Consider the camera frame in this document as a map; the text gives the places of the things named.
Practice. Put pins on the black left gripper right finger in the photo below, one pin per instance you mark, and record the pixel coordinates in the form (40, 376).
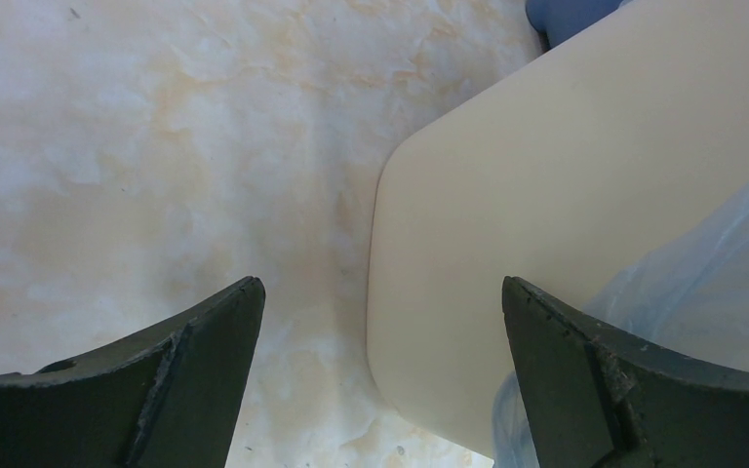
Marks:
(598, 396)

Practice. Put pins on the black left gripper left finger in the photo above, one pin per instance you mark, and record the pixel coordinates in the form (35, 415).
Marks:
(166, 396)

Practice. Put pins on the light blue trash bag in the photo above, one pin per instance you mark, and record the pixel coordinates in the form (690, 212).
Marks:
(690, 296)

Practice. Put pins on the beige plastic trash bin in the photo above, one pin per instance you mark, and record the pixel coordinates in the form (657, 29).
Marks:
(609, 145)

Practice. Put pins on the blue plastic trash bin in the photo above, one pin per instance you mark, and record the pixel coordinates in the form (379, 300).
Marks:
(559, 20)

